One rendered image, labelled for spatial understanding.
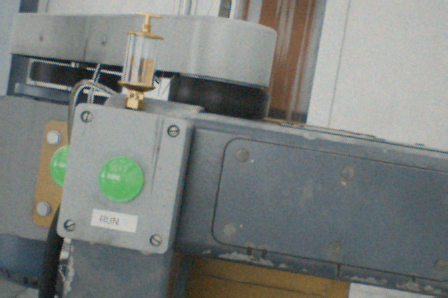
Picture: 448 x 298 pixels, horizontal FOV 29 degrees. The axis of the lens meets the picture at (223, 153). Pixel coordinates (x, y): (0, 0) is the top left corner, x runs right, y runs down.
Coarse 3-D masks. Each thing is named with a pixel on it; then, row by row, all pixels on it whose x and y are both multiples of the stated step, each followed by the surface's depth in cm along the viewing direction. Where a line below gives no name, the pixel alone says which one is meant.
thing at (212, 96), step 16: (176, 80) 74; (192, 80) 73; (176, 96) 74; (192, 96) 73; (208, 96) 72; (224, 96) 72; (240, 96) 73; (256, 96) 73; (224, 112) 73; (240, 112) 73; (256, 112) 74
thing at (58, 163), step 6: (60, 150) 58; (66, 150) 58; (54, 156) 58; (60, 156) 58; (66, 156) 58; (54, 162) 58; (60, 162) 58; (66, 162) 58; (54, 168) 58; (60, 168) 58; (54, 174) 58; (60, 174) 58; (54, 180) 59; (60, 180) 58; (60, 186) 59
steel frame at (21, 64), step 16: (0, 0) 537; (16, 0) 537; (32, 0) 576; (0, 16) 538; (0, 32) 538; (0, 48) 539; (0, 64) 539; (16, 64) 579; (0, 80) 539; (16, 80) 579; (16, 96) 580
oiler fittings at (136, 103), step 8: (152, 16) 64; (160, 16) 64; (144, 24) 64; (128, 32) 64; (136, 32) 63; (144, 32) 63; (128, 88) 64; (136, 88) 64; (144, 88) 64; (152, 88) 64; (128, 96) 65; (136, 96) 65; (128, 104) 64; (136, 104) 64; (144, 104) 65
